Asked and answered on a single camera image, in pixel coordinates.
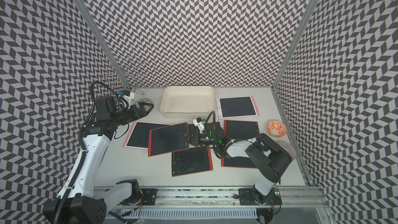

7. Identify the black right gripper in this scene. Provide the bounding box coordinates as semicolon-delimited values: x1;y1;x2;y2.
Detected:
182;131;218;147

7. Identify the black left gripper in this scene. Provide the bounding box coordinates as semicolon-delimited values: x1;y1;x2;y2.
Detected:
111;102;154;127

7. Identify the red writing tablet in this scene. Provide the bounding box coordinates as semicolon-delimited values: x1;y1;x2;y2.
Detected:
172;146;213;177
221;157;257;169
148;122;189;157

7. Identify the pink writing tablet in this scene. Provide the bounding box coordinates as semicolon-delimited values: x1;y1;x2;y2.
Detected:
216;95;260;119
122;121;169;150

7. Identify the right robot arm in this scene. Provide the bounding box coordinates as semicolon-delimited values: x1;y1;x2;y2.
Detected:
189;111;296;205

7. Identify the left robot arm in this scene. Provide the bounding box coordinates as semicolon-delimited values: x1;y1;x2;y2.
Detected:
42;81;154;224

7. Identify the white plastic storage box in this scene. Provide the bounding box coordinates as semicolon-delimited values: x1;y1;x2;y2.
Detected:
160;86;215;119

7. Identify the orange patterned bowl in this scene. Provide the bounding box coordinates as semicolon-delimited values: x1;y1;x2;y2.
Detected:
267;120;287;138

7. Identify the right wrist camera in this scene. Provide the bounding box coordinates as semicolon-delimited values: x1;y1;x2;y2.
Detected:
193;117;206;133

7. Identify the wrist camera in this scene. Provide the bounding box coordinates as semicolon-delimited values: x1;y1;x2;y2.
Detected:
193;117;206;133
119;90;135;104

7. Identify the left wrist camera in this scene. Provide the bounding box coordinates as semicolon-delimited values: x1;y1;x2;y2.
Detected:
119;90;135;104

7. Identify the chrome wire stand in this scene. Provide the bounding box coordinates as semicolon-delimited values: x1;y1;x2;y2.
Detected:
100;56;153;106

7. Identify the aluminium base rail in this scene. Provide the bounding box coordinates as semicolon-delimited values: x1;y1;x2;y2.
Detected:
94;186;335;224

